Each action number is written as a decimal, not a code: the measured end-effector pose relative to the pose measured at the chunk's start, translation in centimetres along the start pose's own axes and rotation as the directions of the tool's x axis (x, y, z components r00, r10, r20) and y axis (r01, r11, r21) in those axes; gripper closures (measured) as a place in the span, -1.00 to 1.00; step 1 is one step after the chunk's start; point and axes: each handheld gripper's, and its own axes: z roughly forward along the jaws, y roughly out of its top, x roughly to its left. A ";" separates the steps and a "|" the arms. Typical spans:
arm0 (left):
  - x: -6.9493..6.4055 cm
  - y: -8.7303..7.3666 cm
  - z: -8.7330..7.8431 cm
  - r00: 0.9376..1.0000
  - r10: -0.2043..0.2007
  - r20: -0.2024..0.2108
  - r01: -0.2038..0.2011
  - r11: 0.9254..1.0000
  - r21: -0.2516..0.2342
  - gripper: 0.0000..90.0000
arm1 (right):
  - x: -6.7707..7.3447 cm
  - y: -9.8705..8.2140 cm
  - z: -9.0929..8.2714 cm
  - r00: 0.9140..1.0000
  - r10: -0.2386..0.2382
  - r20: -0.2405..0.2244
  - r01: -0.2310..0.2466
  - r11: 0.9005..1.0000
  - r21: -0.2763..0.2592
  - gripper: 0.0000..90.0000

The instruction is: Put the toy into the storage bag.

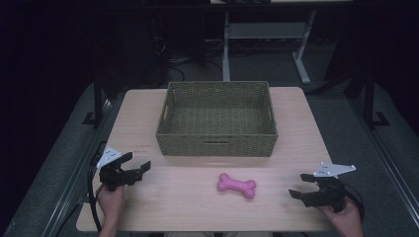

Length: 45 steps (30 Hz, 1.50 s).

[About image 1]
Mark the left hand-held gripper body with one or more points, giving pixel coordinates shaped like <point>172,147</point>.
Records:
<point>115,176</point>

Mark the pink bone-shaped toy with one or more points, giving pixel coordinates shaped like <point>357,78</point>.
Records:
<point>236,185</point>

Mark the grey metal rail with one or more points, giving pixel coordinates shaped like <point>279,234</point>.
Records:
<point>385,158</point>
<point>75,168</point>

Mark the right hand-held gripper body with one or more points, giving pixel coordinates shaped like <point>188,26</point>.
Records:
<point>329,194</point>

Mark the black metal stand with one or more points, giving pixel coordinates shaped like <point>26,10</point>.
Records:
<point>370,102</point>
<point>98,102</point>

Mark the green woven basket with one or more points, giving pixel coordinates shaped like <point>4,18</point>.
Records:
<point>217,121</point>

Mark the person's right hand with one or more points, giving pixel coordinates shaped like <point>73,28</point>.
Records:
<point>344,222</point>

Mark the white metal desk frame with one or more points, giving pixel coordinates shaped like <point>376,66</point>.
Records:
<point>263,31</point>

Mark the person's left hand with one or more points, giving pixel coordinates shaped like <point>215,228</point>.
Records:
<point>111,204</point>

